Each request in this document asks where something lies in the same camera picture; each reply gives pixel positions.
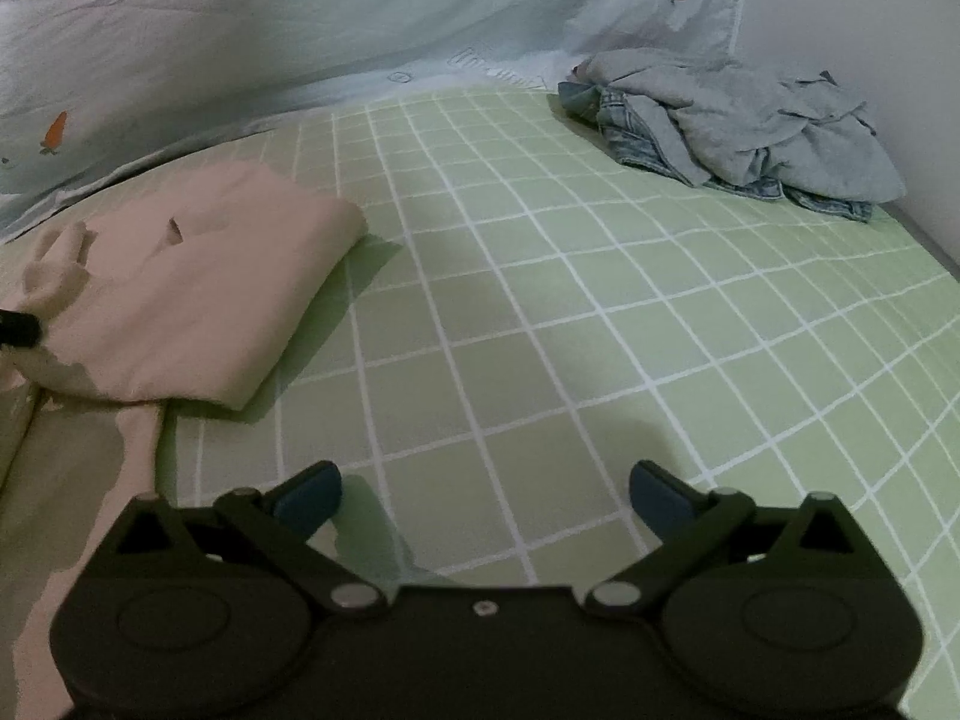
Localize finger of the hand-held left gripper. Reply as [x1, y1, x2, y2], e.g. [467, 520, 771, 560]
[0, 307, 43, 350]

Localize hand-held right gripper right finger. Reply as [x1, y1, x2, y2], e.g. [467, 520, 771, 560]
[585, 460, 863, 620]

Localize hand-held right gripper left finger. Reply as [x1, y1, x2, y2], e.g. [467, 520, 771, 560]
[112, 461, 387, 617]

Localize beige garment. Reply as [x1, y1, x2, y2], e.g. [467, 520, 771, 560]
[0, 161, 368, 720]

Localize green grid mat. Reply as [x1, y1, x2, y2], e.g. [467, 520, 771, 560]
[0, 82, 960, 720]

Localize blue jeans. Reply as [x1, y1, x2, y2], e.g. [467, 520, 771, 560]
[557, 81, 877, 224]

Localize grey garment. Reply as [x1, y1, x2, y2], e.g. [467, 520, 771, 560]
[574, 49, 907, 203]

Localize carrot print bed sheet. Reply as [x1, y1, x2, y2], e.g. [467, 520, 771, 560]
[0, 0, 755, 241]

